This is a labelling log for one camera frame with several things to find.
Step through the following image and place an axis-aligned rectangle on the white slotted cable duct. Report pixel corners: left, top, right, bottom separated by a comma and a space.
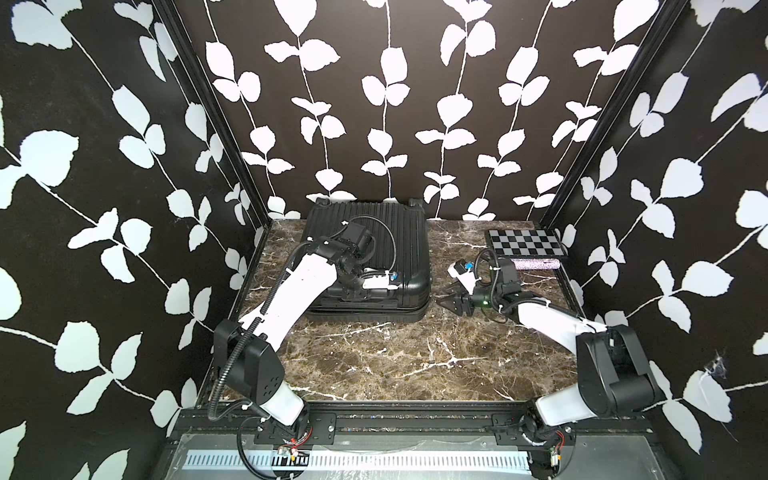
179, 449, 534, 475

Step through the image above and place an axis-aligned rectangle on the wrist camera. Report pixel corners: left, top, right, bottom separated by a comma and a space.
337, 221, 376, 258
448, 260, 479, 294

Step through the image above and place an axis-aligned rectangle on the black hard-shell suitcase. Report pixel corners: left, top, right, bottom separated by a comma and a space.
302, 199, 431, 323

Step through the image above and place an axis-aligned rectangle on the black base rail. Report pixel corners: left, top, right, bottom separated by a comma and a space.
251, 400, 655, 448

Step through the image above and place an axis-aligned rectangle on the black white checkerboard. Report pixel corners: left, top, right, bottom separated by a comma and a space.
485, 229, 567, 259

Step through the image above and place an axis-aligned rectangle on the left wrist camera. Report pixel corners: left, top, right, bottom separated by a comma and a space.
337, 221, 376, 258

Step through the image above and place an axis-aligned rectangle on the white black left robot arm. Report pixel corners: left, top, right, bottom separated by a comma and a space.
207, 239, 375, 427

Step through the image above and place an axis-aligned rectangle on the black corner frame post left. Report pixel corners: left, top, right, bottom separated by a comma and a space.
152, 0, 272, 231

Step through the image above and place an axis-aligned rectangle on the black corner frame post right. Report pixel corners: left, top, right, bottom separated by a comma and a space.
535, 0, 687, 228

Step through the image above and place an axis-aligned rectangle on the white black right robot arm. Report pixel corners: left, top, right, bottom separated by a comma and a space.
437, 254, 662, 427

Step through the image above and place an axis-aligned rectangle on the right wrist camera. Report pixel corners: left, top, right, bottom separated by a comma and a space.
448, 260, 479, 294

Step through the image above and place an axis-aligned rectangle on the black corner frame post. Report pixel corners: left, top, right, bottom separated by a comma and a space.
152, 0, 272, 231
535, 0, 687, 228

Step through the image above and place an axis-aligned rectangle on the purple glitter cylinder bottle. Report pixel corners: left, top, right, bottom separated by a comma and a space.
512, 258, 561, 271

